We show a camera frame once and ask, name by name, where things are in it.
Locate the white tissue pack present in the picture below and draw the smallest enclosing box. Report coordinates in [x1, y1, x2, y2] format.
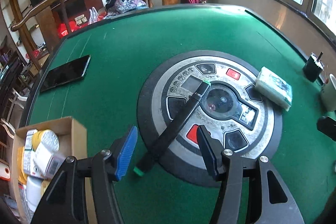
[255, 67, 293, 111]

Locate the white plastic bottle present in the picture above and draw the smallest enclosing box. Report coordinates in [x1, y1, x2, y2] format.
[26, 176, 43, 212]

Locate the white barcode small box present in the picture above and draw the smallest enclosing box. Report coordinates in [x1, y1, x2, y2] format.
[34, 143, 65, 179]

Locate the white mug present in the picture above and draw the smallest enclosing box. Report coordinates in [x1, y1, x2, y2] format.
[320, 73, 336, 111]

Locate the round mahjong table control panel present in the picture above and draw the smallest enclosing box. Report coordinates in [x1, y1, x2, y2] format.
[137, 50, 282, 188]

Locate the black stepper motor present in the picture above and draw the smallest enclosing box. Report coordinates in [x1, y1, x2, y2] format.
[302, 52, 324, 83]

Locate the brown cardboard tray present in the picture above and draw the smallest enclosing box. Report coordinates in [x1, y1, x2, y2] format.
[11, 117, 87, 223]

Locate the black smartphone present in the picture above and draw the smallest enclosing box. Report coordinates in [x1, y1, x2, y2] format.
[40, 55, 91, 93]

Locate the blue white small box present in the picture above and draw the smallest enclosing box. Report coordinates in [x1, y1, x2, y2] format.
[23, 149, 43, 178]

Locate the pile of clothes bags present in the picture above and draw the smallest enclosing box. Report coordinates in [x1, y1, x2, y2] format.
[105, 0, 148, 16]

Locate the wooden chair near table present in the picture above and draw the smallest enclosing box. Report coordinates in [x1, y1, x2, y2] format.
[9, 0, 72, 70]

